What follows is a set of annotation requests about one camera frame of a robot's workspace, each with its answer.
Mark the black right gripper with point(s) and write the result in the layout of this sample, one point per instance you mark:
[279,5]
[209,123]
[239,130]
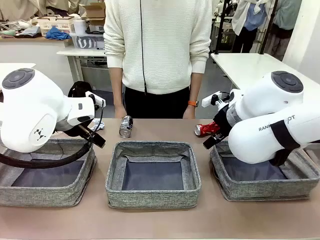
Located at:
[223,120]

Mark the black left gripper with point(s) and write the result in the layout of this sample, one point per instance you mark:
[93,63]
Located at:
[67,130]

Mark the crushed red can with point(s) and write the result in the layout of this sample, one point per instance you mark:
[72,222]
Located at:
[206,129]

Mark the crushed silver can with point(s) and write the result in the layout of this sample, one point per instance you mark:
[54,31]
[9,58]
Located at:
[126,127]

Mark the person's right forearm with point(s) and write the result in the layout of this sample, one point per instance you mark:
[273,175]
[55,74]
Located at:
[116,87]

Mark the person's left forearm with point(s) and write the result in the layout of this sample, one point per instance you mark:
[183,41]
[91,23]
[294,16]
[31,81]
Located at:
[195,87]

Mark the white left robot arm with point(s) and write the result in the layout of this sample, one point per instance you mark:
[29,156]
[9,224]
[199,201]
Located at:
[30,100]

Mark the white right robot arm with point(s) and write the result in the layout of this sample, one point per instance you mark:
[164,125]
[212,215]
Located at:
[262,110]

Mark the person's left hand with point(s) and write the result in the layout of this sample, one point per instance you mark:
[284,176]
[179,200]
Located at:
[189,113]

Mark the person's right hand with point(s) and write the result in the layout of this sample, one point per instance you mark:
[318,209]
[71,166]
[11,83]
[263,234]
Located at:
[120,112]

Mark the orange wrist watch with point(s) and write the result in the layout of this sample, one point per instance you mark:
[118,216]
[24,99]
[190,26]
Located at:
[193,103]

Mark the black backpack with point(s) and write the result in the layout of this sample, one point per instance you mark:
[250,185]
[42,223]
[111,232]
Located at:
[80,88]

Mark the black trousers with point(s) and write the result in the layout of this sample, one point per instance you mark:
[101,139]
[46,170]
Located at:
[155,105]

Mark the grey fabric basket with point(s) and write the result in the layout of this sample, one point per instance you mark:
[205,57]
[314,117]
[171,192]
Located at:
[50,192]
[262,188]
[152,197]

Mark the small white table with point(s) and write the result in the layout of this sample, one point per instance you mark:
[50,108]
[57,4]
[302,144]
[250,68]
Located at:
[80,53]

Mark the clear plastic storage box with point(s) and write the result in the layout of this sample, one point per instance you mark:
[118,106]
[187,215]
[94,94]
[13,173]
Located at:
[85,41]

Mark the white knit sweater torso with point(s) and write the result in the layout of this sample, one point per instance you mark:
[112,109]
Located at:
[165,50]

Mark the black stand pole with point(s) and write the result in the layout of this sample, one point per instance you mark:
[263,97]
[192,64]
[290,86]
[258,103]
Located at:
[221,30]

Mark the blue cloth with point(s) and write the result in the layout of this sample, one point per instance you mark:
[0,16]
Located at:
[57,34]

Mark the white plastic crate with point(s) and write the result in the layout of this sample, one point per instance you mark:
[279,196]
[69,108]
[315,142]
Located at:
[57,23]

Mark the bystander in white jacket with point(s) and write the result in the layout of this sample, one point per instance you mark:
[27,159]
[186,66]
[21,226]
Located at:
[250,20]

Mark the cardboard box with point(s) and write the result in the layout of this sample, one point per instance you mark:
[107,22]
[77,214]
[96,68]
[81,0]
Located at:
[96,11]

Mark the bystander in grey top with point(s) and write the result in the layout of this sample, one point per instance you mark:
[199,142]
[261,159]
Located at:
[287,15]

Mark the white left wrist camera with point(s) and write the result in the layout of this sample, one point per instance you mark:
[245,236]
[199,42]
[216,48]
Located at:
[96,98]

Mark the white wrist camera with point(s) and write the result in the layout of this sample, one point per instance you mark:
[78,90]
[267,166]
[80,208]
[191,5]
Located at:
[212,99]
[96,98]

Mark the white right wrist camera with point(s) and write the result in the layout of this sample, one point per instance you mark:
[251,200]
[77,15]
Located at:
[212,99]

